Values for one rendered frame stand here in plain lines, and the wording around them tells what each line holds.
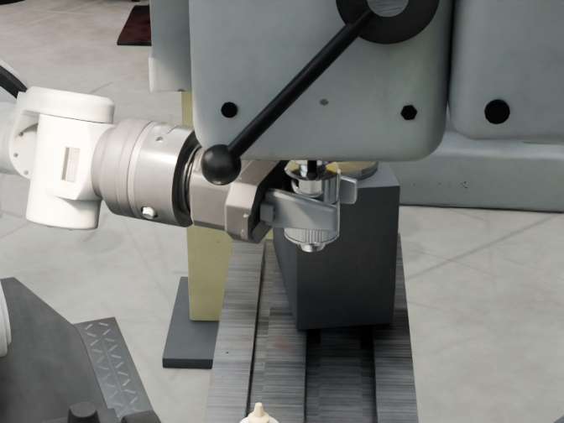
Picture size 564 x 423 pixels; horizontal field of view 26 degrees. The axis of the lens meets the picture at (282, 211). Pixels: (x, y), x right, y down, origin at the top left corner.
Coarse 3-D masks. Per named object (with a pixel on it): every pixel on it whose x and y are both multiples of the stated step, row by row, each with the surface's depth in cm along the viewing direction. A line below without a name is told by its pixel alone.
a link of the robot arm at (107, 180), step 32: (64, 128) 107; (96, 128) 107; (128, 128) 105; (64, 160) 107; (96, 160) 106; (128, 160) 103; (32, 192) 108; (64, 192) 107; (96, 192) 107; (64, 224) 107; (96, 224) 110
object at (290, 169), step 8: (288, 168) 101; (296, 168) 101; (328, 168) 101; (336, 168) 101; (288, 176) 101; (296, 176) 100; (304, 176) 100; (320, 176) 100; (328, 176) 100; (336, 176) 100; (296, 184) 100; (304, 184) 100; (312, 184) 100; (320, 184) 100; (328, 184) 100; (336, 184) 101
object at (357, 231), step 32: (384, 192) 139; (352, 224) 141; (384, 224) 141; (288, 256) 149; (320, 256) 142; (352, 256) 143; (384, 256) 143; (288, 288) 151; (320, 288) 144; (352, 288) 145; (384, 288) 145; (320, 320) 146; (352, 320) 147; (384, 320) 147
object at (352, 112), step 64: (192, 0) 86; (256, 0) 85; (320, 0) 85; (448, 0) 86; (192, 64) 89; (256, 64) 87; (384, 64) 87; (448, 64) 88; (320, 128) 89; (384, 128) 89
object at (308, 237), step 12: (300, 192) 100; (312, 192) 100; (324, 192) 100; (336, 192) 101; (336, 204) 102; (288, 228) 103; (336, 228) 103; (300, 240) 102; (312, 240) 102; (324, 240) 102
